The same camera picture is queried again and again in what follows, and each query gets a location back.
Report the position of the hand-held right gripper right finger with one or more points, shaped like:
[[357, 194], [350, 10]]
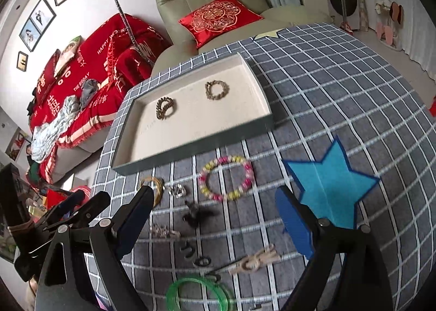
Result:
[[295, 225]]

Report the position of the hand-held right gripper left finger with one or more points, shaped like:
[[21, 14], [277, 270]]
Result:
[[134, 222]]

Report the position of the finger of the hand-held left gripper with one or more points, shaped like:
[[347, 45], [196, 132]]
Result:
[[93, 207], [70, 202]]

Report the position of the silver rhinestone hair clip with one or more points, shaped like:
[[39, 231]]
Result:
[[163, 231]]

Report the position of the clear crystal hair clip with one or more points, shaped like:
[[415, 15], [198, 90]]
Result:
[[177, 191]]

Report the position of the beige knotted bow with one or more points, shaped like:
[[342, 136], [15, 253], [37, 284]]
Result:
[[253, 261]]

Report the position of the green translucent bangle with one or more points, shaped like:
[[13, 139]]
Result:
[[194, 279]]

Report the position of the grey tray with beige lining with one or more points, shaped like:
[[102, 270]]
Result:
[[204, 120]]

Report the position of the red patterned round box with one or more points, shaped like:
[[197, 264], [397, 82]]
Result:
[[80, 191]]

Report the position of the blue star patch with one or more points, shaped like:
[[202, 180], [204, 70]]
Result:
[[333, 185]]

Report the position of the black box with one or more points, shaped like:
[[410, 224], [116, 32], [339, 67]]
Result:
[[13, 191]]

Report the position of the black bow hair clip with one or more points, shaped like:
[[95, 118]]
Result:
[[194, 215]]

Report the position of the light blue clothing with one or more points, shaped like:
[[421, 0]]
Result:
[[51, 130]]

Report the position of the grey clothing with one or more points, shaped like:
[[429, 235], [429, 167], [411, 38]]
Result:
[[88, 93]]

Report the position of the red printed pillow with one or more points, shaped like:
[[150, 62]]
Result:
[[47, 76]]

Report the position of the portrait photo pillow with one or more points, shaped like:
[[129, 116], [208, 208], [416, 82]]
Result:
[[68, 53]]

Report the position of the small framed yellow picture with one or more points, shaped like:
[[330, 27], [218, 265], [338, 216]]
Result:
[[22, 61]]

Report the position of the red printed sofa blanket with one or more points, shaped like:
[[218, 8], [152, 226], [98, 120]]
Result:
[[102, 38]]

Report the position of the framed blue photo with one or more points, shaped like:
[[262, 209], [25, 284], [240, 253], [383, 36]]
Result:
[[30, 35]]

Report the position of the red stool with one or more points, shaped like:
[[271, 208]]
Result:
[[433, 105]]

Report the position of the large framed couple photo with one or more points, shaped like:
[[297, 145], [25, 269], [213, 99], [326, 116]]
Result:
[[42, 15]]

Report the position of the pale green star patch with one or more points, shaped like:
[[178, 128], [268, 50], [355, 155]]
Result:
[[267, 35]]

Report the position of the black gooseneck stand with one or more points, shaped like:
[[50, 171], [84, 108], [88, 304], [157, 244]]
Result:
[[123, 15]]

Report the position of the red embroidered cushion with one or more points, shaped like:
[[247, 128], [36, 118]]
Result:
[[218, 19]]

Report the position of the white sheer curtain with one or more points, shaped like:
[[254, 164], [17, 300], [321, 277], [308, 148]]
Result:
[[415, 24]]

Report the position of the small clothes rack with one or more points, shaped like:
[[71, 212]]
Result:
[[395, 13]]

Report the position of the unframed wall photo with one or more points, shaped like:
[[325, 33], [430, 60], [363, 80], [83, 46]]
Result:
[[18, 144]]

